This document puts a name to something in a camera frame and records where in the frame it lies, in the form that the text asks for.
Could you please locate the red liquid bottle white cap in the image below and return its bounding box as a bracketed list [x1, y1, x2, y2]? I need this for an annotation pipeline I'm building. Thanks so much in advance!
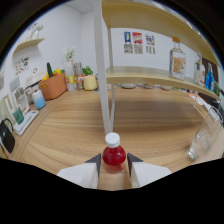
[101, 132, 127, 174]

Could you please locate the clear bottle orange cap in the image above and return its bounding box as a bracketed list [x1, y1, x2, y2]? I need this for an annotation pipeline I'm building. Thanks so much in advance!
[169, 36, 187, 81]

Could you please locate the light blue cup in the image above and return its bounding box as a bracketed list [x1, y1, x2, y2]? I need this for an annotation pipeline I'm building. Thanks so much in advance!
[31, 89, 47, 110]

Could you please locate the green cup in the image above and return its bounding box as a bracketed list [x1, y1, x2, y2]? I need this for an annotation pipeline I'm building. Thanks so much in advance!
[12, 107, 25, 126]

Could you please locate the clear drinking glass with ice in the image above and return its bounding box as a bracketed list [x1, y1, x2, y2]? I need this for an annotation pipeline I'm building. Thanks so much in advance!
[186, 105, 224, 161]

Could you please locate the white tray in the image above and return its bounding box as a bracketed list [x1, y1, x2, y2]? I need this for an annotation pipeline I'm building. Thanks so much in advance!
[12, 110, 40, 137]

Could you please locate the black bag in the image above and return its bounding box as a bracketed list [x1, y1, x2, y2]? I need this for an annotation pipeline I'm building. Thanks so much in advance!
[0, 118, 16, 154]

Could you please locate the blue rimmed bowl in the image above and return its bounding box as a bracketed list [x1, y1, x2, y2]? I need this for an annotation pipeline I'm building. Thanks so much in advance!
[120, 83, 137, 90]

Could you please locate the orange storage basket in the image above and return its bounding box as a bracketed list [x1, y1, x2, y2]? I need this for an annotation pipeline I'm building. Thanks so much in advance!
[38, 72, 68, 101]

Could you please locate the potted green plant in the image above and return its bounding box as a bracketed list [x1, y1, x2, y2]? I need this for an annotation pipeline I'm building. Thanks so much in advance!
[81, 65, 99, 92]

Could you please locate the white wooden two-tier rack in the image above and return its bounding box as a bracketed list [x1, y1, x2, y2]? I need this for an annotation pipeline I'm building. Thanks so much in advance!
[93, 0, 223, 136]

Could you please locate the metal tumbler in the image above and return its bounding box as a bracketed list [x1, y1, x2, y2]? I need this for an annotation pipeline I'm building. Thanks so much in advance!
[73, 61, 84, 91]

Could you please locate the white vase with flowers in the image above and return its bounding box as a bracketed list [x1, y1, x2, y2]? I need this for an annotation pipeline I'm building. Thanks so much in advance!
[62, 47, 76, 92]

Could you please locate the glass jar of limes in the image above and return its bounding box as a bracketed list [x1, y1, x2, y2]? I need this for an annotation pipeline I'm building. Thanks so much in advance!
[213, 81, 222, 98]

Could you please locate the white ornament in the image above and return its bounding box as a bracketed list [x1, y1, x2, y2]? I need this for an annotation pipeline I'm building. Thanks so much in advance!
[30, 23, 45, 40]

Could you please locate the white photo frame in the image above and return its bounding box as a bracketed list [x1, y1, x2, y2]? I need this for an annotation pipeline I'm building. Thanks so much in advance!
[13, 87, 30, 113]

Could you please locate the multicolour wall poster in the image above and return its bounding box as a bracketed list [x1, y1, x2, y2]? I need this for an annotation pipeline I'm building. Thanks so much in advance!
[145, 34, 156, 55]

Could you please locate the red wall poster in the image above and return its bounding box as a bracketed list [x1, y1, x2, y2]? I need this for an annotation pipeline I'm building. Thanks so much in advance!
[132, 31, 144, 55]

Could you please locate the blue yellow wall poster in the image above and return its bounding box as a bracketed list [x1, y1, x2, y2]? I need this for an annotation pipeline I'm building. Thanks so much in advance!
[123, 31, 132, 54]

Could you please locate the wooden wall shelf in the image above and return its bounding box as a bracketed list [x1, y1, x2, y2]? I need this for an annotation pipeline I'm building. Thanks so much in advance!
[12, 37, 46, 55]

